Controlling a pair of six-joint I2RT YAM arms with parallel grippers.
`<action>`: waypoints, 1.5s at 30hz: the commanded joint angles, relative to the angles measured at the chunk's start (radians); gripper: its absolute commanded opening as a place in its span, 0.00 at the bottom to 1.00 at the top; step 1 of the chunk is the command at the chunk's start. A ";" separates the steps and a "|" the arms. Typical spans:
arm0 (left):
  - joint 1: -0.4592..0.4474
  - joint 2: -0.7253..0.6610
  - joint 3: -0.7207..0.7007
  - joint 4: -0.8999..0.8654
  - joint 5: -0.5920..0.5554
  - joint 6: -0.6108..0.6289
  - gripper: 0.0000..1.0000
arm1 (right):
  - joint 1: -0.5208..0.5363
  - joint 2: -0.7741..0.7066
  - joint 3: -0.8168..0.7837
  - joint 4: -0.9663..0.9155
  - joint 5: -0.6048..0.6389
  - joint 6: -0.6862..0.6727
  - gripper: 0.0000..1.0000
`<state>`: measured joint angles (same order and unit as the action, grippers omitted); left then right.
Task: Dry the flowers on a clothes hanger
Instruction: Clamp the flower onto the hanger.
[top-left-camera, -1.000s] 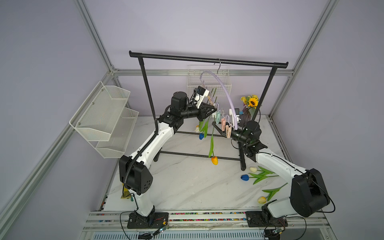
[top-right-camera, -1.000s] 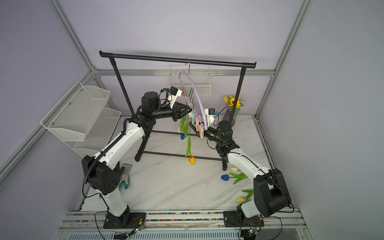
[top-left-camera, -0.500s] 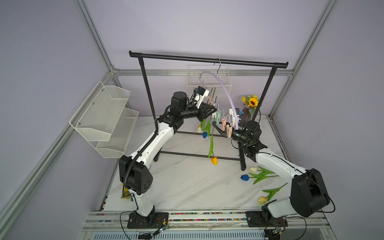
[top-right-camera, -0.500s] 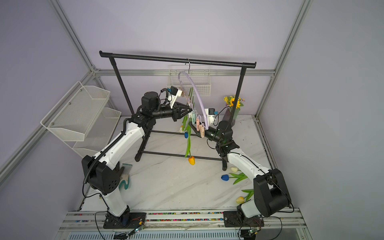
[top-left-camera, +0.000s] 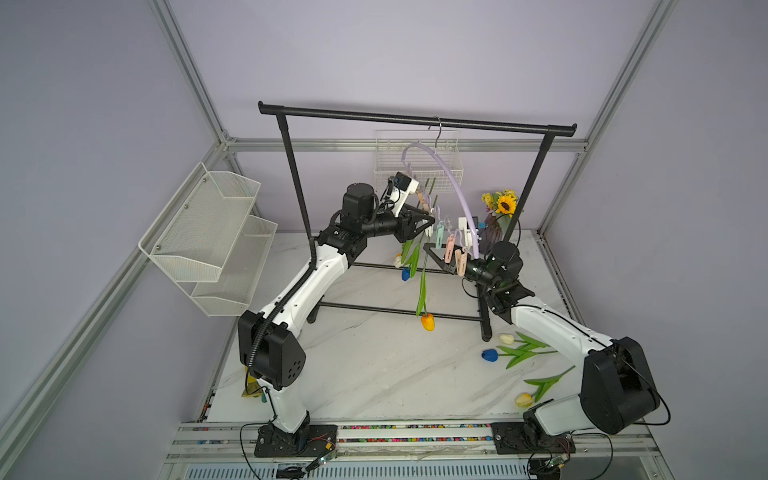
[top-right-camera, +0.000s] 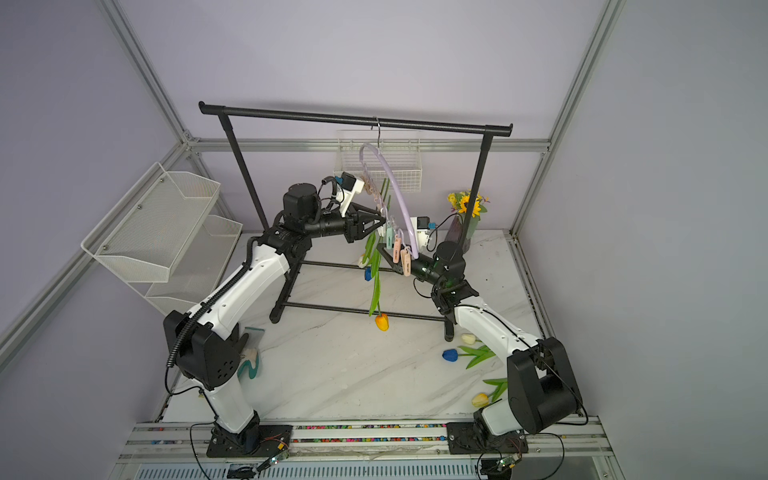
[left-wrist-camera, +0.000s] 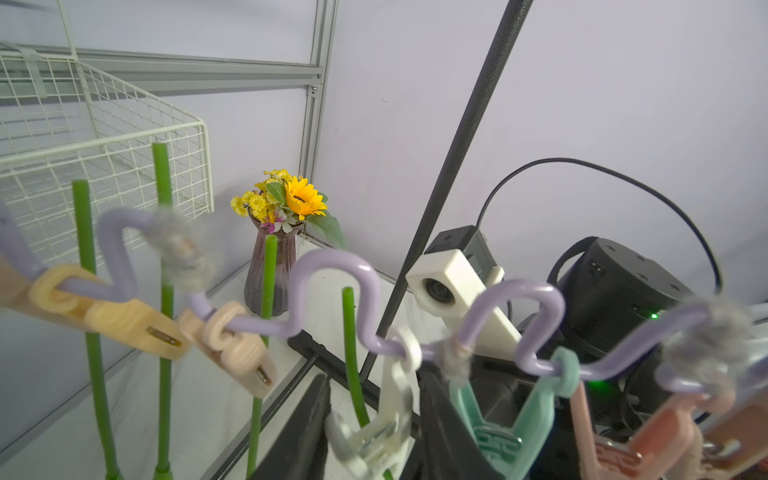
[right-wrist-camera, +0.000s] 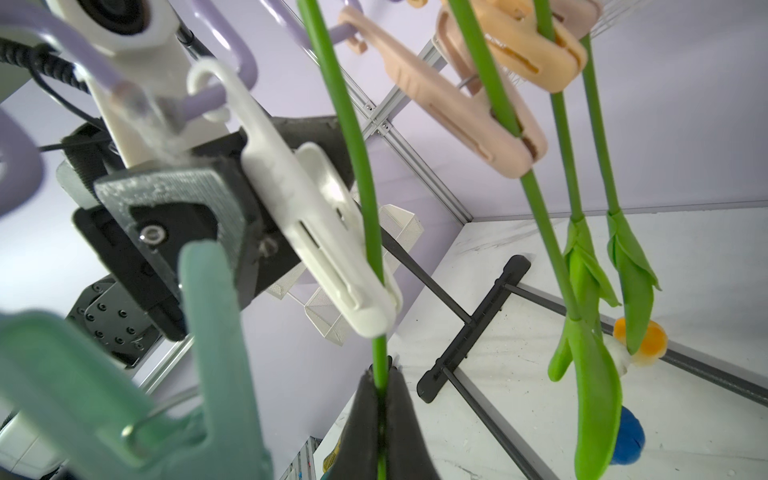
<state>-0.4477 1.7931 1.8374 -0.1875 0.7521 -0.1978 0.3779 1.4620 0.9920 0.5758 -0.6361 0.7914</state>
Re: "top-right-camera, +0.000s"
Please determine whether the white mesh two-tier shelf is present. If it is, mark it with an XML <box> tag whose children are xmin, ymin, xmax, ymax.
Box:
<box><xmin>81</xmin><ymin>163</ymin><xmax>242</xmax><ymax>315</ymax></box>

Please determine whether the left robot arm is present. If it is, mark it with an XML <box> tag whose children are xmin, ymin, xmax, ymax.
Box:
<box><xmin>163</xmin><ymin>175</ymin><xmax>385</xmax><ymax>436</ymax></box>

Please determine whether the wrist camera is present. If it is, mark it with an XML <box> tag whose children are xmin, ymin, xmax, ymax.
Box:
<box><xmin>411</xmin><ymin>216</ymin><xmax>436</xmax><ymax>252</ymax></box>
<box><xmin>335</xmin><ymin>172</ymin><xmax>365</xmax><ymax>218</ymax></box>

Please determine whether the dark ribbed vase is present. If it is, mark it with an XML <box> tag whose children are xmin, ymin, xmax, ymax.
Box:
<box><xmin>446</xmin><ymin>214</ymin><xmax>481</xmax><ymax>253</ymax></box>

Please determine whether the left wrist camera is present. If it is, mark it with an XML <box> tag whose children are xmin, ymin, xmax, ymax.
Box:
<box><xmin>335</xmin><ymin>172</ymin><xmax>365</xmax><ymax>218</ymax></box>

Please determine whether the teal green glove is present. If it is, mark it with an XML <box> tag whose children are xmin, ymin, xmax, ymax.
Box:
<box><xmin>237</xmin><ymin>327</ymin><xmax>265</xmax><ymax>381</ymax></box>

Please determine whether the black clothes rack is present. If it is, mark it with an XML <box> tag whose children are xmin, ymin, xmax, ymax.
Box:
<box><xmin>198</xmin><ymin>101</ymin><xmax>513</xmax><ymax>342</ymax></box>

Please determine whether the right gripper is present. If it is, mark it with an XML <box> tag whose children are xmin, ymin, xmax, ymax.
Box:
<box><xmin>380</xmin><ymin>244</ymin><xmax>447</xmax><ymax>290</ymax></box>

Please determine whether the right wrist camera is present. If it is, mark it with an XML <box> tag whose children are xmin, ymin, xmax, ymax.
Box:
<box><xmin>411</xmin><ymin>216</ymin><xmax>436</xmax><ymax>252</ymax></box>

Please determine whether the white tulip group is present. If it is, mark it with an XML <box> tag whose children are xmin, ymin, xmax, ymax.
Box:
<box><xmin>358</xmin><ymin>231</ymin><xmax>378</xmax><ymax>268</ymax></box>
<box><xmin>461</xmin><ymin>334</ymin><xmax>477</xmax><ymax>346</ymax></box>

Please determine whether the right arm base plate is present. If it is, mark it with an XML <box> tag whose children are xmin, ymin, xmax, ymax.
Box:
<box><xmin>446</xmin><ymin>422</ymin><xmax>529</xmax><ymax>455</ymax></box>

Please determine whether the sunflower bouquet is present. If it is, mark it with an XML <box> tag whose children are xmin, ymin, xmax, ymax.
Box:
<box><xmin>447</xmin><ymin>191</ymin><xmax>489</xmax><ymax>218</ymax></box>

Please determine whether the white wire wall basket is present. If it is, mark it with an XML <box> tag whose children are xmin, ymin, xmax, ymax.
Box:
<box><xmin>334</xmin><ymin>129</ymin><xmax>423</xmax><ymax>193</ymax></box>

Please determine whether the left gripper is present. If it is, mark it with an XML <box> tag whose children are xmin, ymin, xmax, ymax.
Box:
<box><xmin>305</xmin><ymin>205</ymin><xmax>386</xmax><ymax>245</ymax></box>

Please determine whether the lilac clip hanger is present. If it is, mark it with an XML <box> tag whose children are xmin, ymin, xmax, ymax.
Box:
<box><xmin>358</xmin><ymin>116</ymin><xmax>420</xmax><ymax>276</ymax></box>

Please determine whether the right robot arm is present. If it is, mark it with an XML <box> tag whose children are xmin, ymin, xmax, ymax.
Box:
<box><xmin>377</xmin><ymin>241</ymin><xmax>585</xmax><ymax>436</ymax></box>

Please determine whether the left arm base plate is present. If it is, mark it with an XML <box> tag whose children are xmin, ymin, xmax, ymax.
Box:
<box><xmin>206</xmin><ymin>424</ymin><xmax>293</xmax><ymax>458</ymax></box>

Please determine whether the blue tulip group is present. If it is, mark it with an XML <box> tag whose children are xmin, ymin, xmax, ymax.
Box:
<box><xmin>441</xmin><ymin>345</ymin><xmax>496</xmax><ymax>369</ymax></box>
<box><xmin>361</xmin><ymin>179</ymin><xmax>390</xmax><ymax>281</ymax></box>

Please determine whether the yellow tulip group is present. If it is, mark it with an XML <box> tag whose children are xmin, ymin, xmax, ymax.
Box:
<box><xmin>368</xmin><ymin>251</ymin><xmax>390</xmax><ymax>332</ymax></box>

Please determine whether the pale yellow tulip right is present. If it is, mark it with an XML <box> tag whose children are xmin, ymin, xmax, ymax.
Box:
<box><xmin>471</xmin><ymin>378</ymin><xmax>508</xmax><ymax>408</ymax></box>

